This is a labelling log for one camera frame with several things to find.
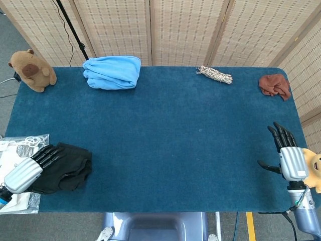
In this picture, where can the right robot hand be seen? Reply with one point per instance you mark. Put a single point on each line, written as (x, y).
(293, 162)

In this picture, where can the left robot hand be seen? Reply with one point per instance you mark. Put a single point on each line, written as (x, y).
(22, 175)

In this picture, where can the black trousers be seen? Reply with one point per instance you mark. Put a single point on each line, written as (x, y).
(67, 170)

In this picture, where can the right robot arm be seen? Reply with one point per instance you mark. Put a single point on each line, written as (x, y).
(304, 216)

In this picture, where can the clear plastic bag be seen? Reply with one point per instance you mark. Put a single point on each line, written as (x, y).
(15, 150)

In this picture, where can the yellow plush toy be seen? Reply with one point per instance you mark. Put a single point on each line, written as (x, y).
(313, 165)

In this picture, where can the yellow floor tape strip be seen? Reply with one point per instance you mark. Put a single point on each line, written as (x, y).
(250, 226)

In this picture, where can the rust brown crumpled cloth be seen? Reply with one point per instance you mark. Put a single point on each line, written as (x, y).
(274, 85)

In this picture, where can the white table leg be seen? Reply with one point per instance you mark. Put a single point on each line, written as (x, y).
(218, 223)

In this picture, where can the brown capybara plush toy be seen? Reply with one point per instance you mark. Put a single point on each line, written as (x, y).
(30, 71)

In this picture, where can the blue carpet table mat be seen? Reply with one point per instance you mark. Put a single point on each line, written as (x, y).
(175, 150)

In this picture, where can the light blue folded towel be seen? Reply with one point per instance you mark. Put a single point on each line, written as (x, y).
(113, 72)

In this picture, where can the blue robot torso base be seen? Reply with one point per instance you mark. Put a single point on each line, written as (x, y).
(155, 226)

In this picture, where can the bamboo folding screen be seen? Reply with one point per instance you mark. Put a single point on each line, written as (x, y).
(188, 30)

